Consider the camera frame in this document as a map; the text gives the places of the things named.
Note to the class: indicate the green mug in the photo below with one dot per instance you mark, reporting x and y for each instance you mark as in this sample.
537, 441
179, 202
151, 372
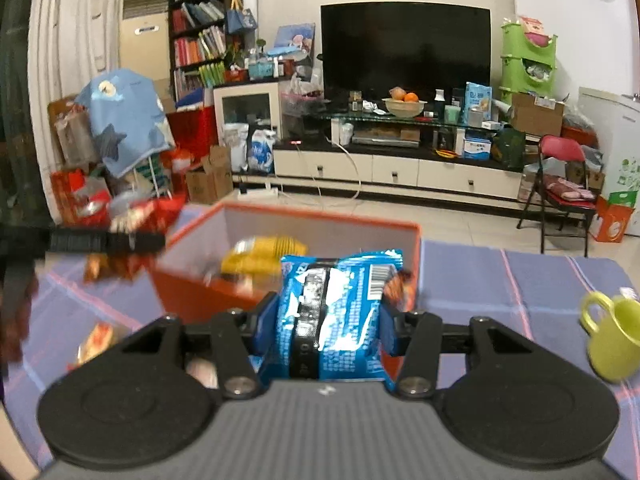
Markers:
617, 345

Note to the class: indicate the blue white standing pouch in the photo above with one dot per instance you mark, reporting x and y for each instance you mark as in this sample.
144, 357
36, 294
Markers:
478, 105

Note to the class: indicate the yellow snack packet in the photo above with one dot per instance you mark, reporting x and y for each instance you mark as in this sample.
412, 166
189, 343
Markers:
270, 257

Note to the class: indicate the white television stand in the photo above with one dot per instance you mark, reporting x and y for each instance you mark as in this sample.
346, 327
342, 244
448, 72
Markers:
400, 170

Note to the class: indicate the white glass-door cabinet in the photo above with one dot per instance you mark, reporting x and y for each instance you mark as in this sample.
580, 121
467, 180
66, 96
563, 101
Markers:
245, 112

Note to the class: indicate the dark bookshelf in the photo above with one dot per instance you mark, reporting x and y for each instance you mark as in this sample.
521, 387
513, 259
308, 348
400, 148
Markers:
200, 30

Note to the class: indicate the small orange snack packet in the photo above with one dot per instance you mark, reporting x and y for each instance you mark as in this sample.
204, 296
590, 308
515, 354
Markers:
97, 342

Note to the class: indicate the white power strip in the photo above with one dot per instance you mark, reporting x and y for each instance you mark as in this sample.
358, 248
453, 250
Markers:
257, 193

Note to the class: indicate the silver media player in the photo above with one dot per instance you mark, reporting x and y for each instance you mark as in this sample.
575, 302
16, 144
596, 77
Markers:
385, 138

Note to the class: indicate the silver pink snack packet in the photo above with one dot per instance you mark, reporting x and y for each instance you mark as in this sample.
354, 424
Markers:
202, 375

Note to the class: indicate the orange cardboard box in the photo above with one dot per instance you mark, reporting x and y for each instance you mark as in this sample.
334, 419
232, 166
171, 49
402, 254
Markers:
200, 290

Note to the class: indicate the blue black-striped snack packet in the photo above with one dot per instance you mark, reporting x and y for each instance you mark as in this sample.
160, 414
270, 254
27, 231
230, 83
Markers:
340, 320

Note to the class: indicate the small cardboard floor box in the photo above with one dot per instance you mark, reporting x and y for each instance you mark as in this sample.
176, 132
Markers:
207, 180

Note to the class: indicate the blue plaid tablecloth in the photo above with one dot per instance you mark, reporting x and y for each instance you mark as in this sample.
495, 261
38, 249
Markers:
500, 280

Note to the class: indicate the orange green shopping bag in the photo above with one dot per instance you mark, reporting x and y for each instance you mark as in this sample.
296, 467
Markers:
612, 220

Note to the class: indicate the brown cardboard box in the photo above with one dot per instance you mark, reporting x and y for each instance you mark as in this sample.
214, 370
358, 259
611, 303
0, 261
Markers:
537, 115

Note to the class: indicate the red folding chair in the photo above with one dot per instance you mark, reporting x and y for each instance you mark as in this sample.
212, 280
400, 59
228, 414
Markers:
562, 155

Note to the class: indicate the dark green bag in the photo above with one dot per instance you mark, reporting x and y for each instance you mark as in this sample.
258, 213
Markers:
509, 149

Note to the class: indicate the fruit bowl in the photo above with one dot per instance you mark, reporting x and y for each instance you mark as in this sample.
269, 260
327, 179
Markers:
405, 108

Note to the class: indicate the blue star-print cloth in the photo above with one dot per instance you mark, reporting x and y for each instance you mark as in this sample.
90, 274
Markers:
130, 120

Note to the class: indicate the floor standing air conditioner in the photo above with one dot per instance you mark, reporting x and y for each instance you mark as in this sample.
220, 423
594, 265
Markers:
145, 40

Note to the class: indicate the brown chocolate cookie packet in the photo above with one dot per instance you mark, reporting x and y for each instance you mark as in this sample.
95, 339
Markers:
150, 215

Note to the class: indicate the blue white floor bag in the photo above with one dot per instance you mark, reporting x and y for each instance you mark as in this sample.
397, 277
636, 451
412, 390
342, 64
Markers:
261, 152

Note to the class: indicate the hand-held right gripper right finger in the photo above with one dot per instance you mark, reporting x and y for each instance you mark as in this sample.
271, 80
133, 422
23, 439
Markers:
389, 332

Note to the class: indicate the green plastic rack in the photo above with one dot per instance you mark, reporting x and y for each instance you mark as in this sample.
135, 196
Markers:
527, 60

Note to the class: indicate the red storage box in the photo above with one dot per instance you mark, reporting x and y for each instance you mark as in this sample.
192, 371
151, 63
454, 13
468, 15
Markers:
195, 132

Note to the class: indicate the black television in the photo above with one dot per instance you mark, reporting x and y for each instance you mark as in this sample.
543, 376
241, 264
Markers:
405, 50

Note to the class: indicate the white curtain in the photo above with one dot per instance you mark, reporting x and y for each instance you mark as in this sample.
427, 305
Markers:
75, 35

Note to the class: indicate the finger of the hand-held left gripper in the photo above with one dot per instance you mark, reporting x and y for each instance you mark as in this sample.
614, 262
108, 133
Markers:
110, 242

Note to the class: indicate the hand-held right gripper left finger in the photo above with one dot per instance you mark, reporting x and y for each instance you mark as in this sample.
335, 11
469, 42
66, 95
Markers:
265, 322

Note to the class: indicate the orange fruit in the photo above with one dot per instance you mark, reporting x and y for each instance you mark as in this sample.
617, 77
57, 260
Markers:
411, 97

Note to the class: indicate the blue white tissue box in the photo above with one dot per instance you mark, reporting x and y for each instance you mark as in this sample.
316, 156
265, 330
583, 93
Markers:
477, 146

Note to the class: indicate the small white fridge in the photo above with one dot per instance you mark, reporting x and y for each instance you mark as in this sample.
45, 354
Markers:
620, 150

